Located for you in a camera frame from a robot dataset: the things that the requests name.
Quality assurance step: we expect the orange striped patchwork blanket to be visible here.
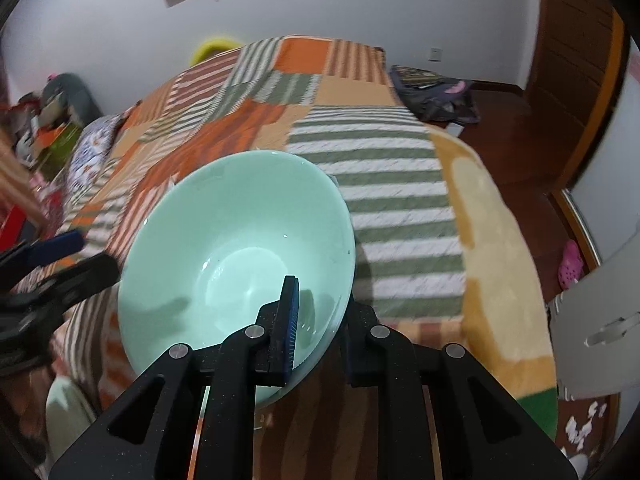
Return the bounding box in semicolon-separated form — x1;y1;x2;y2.
15;35;558;480

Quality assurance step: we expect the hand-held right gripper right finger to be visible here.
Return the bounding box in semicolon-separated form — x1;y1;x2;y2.
341;294;577;480

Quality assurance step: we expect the green plate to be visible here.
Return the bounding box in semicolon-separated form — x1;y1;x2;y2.
45;377;98;466

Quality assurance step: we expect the patterned floral pillow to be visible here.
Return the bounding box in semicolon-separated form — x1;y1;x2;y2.
65;105;141;201

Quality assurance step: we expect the brown striped curtain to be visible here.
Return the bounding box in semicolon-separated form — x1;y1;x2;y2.
0;125;51;231

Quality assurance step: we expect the green bowl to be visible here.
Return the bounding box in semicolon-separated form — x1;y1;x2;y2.
117;150;357;409

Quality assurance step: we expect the wooden wardrobe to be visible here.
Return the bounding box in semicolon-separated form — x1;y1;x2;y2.
522;0;626;191

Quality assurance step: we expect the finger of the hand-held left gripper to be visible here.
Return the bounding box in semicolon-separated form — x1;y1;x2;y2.
0;252;121;322
0;229;86;281

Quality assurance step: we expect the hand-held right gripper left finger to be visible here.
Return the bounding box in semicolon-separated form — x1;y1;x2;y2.
47;275;301;480

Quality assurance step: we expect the grey board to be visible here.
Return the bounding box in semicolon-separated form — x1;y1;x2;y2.
546;255;640;402

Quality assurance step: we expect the yellow round object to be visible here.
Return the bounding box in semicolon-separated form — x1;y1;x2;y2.
192;35;243;66

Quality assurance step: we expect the grey plush toy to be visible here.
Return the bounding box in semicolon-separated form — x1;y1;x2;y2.
40;72;103;121

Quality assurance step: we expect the pink shoe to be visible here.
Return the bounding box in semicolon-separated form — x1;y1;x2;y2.
557;240;585;291

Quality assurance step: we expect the red box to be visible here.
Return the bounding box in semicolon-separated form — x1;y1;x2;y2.
0;205;28;251

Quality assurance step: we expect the brown patterned floor mat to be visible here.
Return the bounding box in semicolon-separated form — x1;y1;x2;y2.
555;395;621;480

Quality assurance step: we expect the green box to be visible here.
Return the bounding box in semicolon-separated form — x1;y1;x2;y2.
37;125;83;171

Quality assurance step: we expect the dark backpack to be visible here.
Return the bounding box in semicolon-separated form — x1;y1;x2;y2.
389;64;482;125

